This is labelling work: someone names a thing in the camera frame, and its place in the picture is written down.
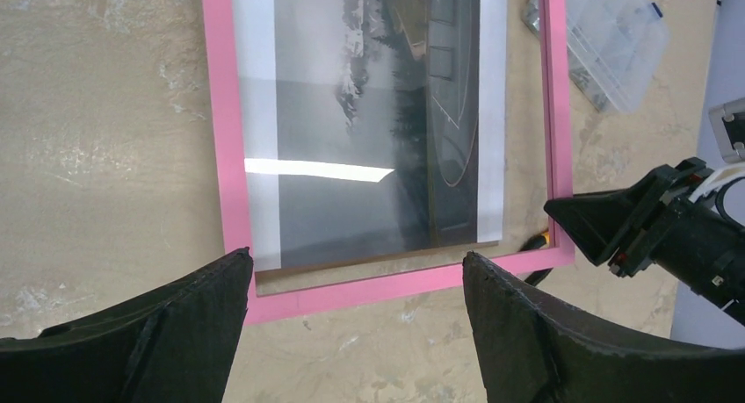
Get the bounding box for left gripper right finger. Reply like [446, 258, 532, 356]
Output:
[462, 252, 744, 402]

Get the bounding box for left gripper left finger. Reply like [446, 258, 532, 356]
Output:
[1, 248, 253, 402]

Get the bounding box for photo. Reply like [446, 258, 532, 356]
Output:
[233, 0, 507, 271]

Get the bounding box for clear plastic screw organizer box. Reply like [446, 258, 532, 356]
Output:
[522, 0, 670, 115]

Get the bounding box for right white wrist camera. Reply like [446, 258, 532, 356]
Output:
[689, 97, 744, 203]

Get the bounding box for pink picture frame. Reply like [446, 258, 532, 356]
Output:
[202, 0, 573, 325]

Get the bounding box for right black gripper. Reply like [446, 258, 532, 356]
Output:
[544, 164, 744, 325]

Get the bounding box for orange black pliers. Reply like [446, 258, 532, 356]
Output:
[517, 230, 554, 288]

